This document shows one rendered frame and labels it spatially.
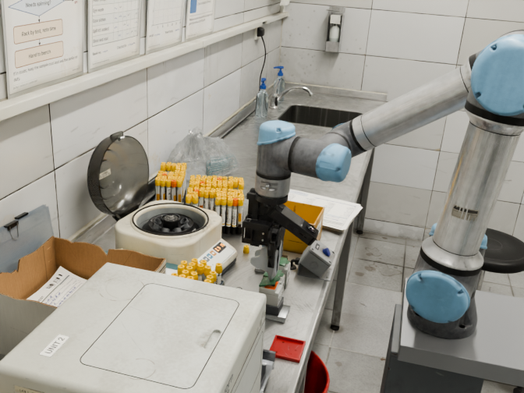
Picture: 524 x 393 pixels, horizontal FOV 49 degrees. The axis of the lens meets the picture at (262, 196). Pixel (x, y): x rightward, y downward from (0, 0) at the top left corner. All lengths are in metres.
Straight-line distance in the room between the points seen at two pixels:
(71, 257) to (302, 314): 0.55
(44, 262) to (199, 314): 0.63
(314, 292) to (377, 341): 1.42
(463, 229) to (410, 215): 2.75
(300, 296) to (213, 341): 0.68
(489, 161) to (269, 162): 0.42
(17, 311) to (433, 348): 0.84
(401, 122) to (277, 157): 0.26
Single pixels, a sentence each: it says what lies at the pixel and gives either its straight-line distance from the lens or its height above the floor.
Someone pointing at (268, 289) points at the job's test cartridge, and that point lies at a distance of 1.33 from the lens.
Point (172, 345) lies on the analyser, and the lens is 0.79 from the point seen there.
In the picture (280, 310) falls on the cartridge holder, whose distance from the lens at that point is 1.37.
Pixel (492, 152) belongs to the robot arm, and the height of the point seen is 1.37.
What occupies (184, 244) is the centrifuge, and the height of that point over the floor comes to 0.99.
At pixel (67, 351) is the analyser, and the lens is 0.79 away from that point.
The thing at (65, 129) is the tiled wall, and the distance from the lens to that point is 1.51.
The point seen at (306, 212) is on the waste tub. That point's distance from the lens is 1.73.
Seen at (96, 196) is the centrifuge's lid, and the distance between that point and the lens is 1.52.
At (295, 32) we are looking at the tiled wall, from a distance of 3.63.
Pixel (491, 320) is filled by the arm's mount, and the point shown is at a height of 0.92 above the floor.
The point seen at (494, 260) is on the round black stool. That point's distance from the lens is 2.34.
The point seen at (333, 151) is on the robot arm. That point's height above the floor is 1.30.
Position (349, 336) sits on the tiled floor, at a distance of 2.86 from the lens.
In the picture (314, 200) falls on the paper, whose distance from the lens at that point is 1.97.
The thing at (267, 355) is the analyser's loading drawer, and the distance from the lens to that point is 1.18.
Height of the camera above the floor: 1.65
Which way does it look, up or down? 23 degrees down
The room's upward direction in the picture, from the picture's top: 4 degrees clockwise
